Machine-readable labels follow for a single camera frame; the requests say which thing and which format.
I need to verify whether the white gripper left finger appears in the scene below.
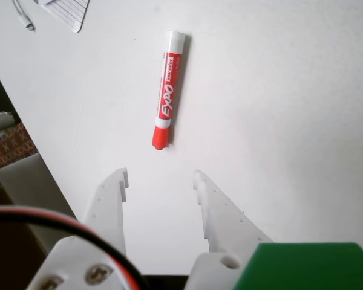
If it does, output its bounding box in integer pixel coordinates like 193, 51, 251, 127
27, 167, 146, 290

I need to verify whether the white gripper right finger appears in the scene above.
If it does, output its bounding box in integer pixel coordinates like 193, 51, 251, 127
184, 169, 275, 290

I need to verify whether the red Expo marker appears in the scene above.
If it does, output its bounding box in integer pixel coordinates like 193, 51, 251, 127
151, 30, 191, 152

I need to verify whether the red black servo cable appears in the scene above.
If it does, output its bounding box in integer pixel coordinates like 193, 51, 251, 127
0, 206, 148, 290

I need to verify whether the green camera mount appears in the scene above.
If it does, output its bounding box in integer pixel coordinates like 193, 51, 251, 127
231, 241, 363, 290

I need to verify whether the white cable with connector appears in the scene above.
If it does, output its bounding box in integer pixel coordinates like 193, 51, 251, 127
13, 0, 37, 32

